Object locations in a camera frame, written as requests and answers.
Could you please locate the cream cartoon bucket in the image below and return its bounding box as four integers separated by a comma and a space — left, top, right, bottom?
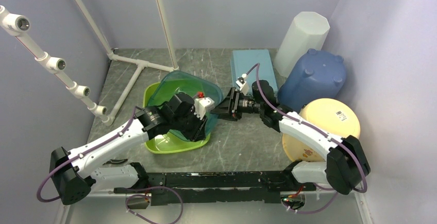
280, 98, 361, 162

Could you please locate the blue bucket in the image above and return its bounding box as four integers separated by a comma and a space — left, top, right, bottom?
277, 48, 347, 112

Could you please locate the light blue perforated basket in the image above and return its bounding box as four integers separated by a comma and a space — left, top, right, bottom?
230, 48, 279, 90

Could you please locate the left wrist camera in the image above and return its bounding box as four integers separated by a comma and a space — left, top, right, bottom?
193, 92, 215, 119

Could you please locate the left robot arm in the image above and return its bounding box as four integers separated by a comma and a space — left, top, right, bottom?
49, 93, 215, 205

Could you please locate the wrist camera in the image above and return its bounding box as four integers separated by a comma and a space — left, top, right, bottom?
193, 92, 215, 119
236, 73, 249, 95

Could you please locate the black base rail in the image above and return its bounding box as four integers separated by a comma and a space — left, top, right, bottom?
113, 170, 315, 206

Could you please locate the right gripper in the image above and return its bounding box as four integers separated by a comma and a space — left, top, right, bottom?
210, 87, 264, 122

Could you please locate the lime green basket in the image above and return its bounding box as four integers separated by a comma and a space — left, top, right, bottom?
143, 79, 222, 154

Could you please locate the white octagonal bin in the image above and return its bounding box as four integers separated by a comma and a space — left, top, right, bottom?
273, 11, 330, 77

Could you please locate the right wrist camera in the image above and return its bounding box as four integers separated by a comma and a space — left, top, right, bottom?
236, 73, 249, 95

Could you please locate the white PVC pipe frame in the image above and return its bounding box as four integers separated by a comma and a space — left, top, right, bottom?
0, 0, 180, 127

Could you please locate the dark green basket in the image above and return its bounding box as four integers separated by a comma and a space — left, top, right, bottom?
146, 71, 224, 144

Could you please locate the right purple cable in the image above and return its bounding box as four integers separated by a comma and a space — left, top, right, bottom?
239, 63, 368, 215

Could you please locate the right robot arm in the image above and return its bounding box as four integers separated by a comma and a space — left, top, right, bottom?
211, 80, 371, 195

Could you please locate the black flat handle piece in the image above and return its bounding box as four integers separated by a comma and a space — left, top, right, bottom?
104, 159, 128, 165

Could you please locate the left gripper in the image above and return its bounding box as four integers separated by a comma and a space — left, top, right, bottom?
172, 107, 208, 142

